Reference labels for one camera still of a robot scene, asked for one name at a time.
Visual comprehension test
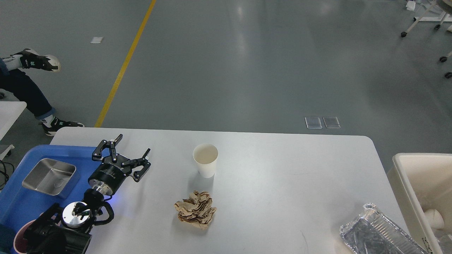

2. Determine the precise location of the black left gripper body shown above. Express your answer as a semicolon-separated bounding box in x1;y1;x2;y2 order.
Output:
88;155;131;195

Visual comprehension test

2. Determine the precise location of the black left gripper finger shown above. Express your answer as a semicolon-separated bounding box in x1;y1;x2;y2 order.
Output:
92;134;123;164
122;148;151;183

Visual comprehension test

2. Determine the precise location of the stainless steel rectangular tray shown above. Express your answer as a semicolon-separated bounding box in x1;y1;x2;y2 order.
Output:
22;158;80;198

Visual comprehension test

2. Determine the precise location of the pink ribbed mug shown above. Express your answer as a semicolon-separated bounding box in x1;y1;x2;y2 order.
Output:
13;219;36;254

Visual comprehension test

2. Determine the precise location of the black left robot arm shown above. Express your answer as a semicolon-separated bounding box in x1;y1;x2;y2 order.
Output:
24;134;151;254

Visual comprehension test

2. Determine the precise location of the crumpled brown paper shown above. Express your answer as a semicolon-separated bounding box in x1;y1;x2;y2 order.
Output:
174;190;217;230

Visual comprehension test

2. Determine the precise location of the white paper cup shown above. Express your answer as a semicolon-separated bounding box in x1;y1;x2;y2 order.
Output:
192;143;219;179

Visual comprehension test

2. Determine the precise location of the blue plastic tray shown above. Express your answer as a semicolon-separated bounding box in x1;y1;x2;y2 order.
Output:
1;145;99;232

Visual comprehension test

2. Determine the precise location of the white side table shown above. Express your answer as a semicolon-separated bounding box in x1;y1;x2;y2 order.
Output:
0;101;27;139

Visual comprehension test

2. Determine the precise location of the person in black sweater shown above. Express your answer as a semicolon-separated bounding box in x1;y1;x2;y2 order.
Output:
0;48;84;136

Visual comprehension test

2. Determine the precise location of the left floor socket cover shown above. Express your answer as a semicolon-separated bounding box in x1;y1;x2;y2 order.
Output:
305;117;322;129

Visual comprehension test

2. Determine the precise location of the floor socket cover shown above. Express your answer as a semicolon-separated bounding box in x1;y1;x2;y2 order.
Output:
305;117;322;129
323;116;341;129

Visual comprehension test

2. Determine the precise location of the right floor socket cover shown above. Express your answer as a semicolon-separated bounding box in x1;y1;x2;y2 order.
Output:
323;116;341;129

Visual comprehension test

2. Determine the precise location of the aluminium foil tray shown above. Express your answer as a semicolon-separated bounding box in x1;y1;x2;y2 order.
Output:
339;204;427;254

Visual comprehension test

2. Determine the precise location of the white plastic bin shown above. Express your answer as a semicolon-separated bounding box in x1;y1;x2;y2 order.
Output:
386;153;452;254

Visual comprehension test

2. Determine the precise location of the white cup inside bin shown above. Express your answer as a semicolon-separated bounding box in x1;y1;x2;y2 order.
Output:
424;209;445;230

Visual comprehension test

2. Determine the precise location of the black cable at left edge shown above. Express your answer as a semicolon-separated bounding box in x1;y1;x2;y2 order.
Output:
0;159;15;187

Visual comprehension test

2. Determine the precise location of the white wheeled cart frame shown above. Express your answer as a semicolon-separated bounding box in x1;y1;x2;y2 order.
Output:
400;0;452;79

